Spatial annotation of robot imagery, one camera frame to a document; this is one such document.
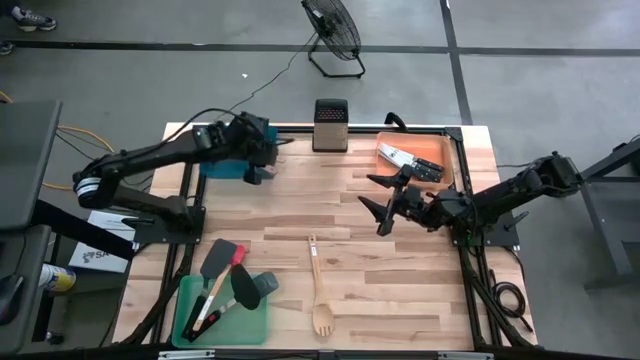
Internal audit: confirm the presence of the black fan power cable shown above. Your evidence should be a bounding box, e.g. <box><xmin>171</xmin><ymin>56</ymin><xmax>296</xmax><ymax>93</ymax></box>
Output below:
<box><xmin>212</xmin><ymin>30</ymin><xmax>320</xmax><ymax>124</ymax></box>

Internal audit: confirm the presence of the silver bracket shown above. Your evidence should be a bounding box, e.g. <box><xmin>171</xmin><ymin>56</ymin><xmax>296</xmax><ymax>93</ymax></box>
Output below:
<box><xmin>157</xmin><ymin>349</ymin><xmax>217</xmax><ymax>360</ymax></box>
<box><xmin>437</xmin><ymin>351</ymin><xmax>497</xmax><ymax>360</ymax></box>

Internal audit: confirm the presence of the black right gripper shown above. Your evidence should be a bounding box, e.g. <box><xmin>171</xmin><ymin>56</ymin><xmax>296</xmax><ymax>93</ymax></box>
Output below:
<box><xmin>358</xmin><ymin>163</ymin><xmax>439</xmax><ymax>238</ymax></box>

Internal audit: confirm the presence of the yellow white spray can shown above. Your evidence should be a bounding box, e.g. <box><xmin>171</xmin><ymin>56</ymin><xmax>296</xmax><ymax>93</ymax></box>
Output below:
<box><xmin>38</xmin><ymin>263</ymin><xmax>77</xmax><ymax>293</ymax></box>

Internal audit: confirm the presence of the orange plastic bin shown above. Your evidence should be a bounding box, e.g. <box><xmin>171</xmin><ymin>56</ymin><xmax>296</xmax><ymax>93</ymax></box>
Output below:
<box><xmin>374</xmin><ymin>130</ymin><xmax>455</xmax><ymax>189</ymax></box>

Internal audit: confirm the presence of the black metal stand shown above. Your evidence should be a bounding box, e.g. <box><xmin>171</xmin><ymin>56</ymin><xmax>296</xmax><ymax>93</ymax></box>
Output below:
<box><xmin>551</xmin><ymin>137</ymin><xmax>640</xmax><ymax>292</ymax></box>

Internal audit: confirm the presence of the blue plastic bin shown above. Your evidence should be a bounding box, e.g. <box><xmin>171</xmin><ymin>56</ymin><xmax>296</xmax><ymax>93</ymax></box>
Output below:
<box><xmin>198</xmin><ymin>124</ymin><xmax>279</xmax><ymax>180</ymax></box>

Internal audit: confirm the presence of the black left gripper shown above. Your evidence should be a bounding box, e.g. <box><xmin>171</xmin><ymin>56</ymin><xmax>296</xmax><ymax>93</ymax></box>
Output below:
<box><xmin>222</xmin><ymin>112</ymin><xmax>279</xmax><ymax>186</ymax></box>

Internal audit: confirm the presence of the white printed box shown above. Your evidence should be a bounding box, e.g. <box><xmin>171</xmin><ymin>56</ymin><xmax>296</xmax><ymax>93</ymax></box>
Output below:
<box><xmin>68</xmin><ymin>209</ymin><xmax>137</xmax><ymax>274</ymax></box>

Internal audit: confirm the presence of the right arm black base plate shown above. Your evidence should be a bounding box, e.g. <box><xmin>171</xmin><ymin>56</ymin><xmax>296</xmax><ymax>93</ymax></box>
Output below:
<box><xmin>447</xmin><ymin>206</ymin><xmax>521</xmax><ymax>247</ymax></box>

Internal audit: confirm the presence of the yellow extension cable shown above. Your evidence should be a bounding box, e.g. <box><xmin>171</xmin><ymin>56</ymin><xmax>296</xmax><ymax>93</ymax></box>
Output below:
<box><xmin>0</xmin><ymin>89</ymin><xmax>116</xmax><ymax>192</ymax></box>

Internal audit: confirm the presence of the gray spatula wooden handle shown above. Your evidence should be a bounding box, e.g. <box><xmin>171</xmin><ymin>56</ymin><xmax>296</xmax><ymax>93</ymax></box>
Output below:
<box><xmin>257</xmin><ymin>272</ymin><xmax>280</xmax><ymax>297</ymax></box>

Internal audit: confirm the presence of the black floor fan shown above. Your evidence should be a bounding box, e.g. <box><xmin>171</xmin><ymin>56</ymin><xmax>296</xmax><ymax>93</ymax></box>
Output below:
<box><xmin>300</xmin><ymin>0</ymin><xmax>367</xmax><ymax>80</ymax></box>

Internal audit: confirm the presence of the slotted wooden spoon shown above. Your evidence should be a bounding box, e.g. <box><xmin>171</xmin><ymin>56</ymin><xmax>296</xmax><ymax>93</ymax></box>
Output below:
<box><xmin>306</xmin><ymin>233</ymin><xmax>336</xmax><ymax>338</ymax></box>

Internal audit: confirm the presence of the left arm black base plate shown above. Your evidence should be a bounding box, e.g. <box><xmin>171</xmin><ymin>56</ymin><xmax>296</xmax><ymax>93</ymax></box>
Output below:
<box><xmin>122</xmin><ymin>204</ymin><xmax>206</xmax><ymax>246</ymax></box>

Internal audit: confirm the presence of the straight-blade knife black handle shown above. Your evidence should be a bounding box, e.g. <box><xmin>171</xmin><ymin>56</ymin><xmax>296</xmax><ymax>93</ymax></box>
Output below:
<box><xmin>409</xmin><ymin>162</ymin><xmax>445</xmax><ymax>184</ymax></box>

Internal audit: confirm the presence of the red spatula wooden handle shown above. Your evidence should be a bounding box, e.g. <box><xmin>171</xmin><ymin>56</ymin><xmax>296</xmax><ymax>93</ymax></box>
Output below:
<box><xmin>191</xmin><ymin>243</ymin><xmax>249</xmax><ymax>335</ymax></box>

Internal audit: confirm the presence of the black table frame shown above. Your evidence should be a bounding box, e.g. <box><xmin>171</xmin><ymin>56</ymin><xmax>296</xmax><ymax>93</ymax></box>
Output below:
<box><xmin>119</xmin><ymin>123</ymin><xmax>537</xmax><ymax>351</ymax></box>

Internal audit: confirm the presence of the oval black nylon turner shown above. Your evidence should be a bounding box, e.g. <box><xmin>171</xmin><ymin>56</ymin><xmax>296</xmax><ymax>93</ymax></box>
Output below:
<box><xmin>187</xmin><ymin>263</ymin><xmax>262</xmax><ymax>344</ymax></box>

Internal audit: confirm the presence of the black crossbar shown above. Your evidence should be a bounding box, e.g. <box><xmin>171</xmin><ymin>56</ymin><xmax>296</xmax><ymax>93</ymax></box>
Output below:
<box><xmin>0</xmin><ymin>342</ymin><xmax>640</xmax><ymax>360</ymax></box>

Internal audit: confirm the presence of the steel box grater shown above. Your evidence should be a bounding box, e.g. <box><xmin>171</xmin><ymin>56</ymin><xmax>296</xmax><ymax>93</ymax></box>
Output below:
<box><xmin>312</xmin><ymin>98</ymin><xmax>350</xmax><ymax>153</ymax></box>

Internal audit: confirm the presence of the black computer mouse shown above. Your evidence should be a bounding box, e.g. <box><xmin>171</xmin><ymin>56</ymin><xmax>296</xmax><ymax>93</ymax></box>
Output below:
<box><xmin>0</xmin><ymin>273</ymin><xmax>25</xmax><ymax>326</ymax></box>

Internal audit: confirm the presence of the pointed knife black handle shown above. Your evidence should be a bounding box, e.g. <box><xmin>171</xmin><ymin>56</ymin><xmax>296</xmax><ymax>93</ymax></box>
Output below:
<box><xmin>377</xmin><ymin>142</ymin><xmax>446</xmax><ymax>174</ymax></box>

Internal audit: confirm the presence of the gray side desk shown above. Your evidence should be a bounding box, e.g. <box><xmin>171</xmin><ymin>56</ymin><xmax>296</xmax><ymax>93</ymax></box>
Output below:
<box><xmin>0</xmin><ymin>223</ymin><xmax>52</xmax><ymax>355</ymax></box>

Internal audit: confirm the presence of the black diagonal bar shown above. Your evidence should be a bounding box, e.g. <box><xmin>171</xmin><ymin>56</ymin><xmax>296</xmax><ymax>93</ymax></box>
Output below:
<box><xmin>32</xmin><ymin>198</ymin><xmax>137</xmax><ymax>261</ymax></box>

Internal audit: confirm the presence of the black coiled cable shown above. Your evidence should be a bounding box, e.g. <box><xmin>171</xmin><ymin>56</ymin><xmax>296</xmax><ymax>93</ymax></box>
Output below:
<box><xmin>488</xmin><ymin>268</ymin><xmax>535</xmax><ymax>334</ymax></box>

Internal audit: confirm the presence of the green plastic bin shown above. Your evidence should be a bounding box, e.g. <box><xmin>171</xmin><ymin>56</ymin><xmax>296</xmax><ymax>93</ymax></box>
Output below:
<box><xmin>171</xmin><ymin>273</ymin><xmax>269</xmax><ymax>347</ymax></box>

